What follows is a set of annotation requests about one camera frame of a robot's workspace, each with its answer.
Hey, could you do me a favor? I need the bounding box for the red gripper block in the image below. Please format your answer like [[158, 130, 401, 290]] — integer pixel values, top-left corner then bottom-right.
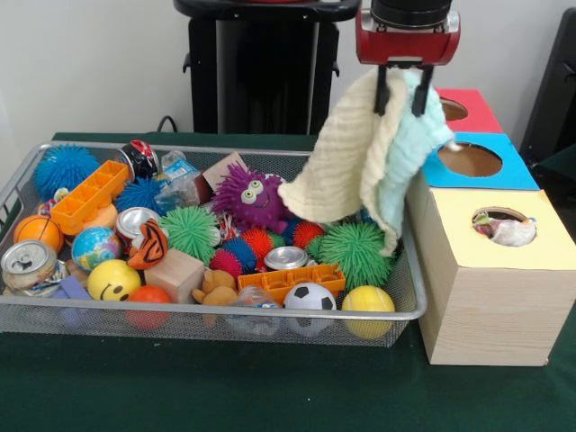
[[355, 8, 462, 118]]

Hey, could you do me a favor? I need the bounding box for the mint waffle cloth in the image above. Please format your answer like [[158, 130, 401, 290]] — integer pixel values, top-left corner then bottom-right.
[[377, 69, 455, 239]]

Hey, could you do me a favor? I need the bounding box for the cream waffle cloth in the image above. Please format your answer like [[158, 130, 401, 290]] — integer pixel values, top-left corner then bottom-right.
[[277, 67, 413, 257]]

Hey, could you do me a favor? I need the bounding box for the wooden box with three holes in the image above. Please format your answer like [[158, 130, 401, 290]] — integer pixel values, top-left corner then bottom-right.
[[402, 88, 569, 366]]

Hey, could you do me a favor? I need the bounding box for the shallow clear mesh bin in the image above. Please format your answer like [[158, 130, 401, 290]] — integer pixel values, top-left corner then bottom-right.
[[0, 141, 428, 348]]

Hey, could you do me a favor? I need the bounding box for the black chair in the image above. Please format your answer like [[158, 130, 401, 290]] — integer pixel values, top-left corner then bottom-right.
[[519, 7, 576, 157]]

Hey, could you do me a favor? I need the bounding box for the green spiky rubber ball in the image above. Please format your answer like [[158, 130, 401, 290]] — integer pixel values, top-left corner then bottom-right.
[[310, 222, 397, 292]]

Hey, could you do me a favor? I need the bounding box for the dark green tablecloth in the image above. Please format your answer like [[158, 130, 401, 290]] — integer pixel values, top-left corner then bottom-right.
[[530, 143, 576, 211], [0, 130, 576, 432]]

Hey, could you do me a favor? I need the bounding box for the purple spiky monster toy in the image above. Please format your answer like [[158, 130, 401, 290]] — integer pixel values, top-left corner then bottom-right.
[[210, 162, 289, 235]]

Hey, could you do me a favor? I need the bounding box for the plain yellow ball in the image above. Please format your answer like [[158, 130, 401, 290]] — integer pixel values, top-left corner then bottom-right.
[[341, 285, 396, 339]]

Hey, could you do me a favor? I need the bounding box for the black and white soccer ball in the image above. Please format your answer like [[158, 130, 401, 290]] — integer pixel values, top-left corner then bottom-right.
[[283, 282, 338, 338]]

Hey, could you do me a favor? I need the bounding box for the long orange plastic brick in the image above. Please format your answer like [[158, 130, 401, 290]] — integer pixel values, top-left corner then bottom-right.
[[50, 160, 131, 236]]

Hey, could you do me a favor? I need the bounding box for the blue globe ball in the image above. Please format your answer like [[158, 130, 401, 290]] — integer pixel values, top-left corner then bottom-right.
[[71, 227, 122, 274]]

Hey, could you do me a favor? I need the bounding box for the yellow smiley face ball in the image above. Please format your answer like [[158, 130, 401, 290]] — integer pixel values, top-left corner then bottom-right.
[[87, 259, 143, 302]]

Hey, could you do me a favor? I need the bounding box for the blue spiky rubber ball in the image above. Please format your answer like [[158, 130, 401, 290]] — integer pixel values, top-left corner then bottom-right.
[[34, 143, 101, 202]]

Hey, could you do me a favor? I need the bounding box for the orange basketball toy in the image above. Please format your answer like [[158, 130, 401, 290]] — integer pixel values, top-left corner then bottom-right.
[[13, 214, 66, 253]]

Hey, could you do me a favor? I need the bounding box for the crushed silver drink can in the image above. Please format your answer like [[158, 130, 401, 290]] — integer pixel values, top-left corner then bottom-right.
[[1, 239, 59, 292]]

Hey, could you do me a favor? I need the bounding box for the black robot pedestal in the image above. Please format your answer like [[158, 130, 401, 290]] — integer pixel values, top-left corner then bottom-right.
[[173, 0, 364, 136]]

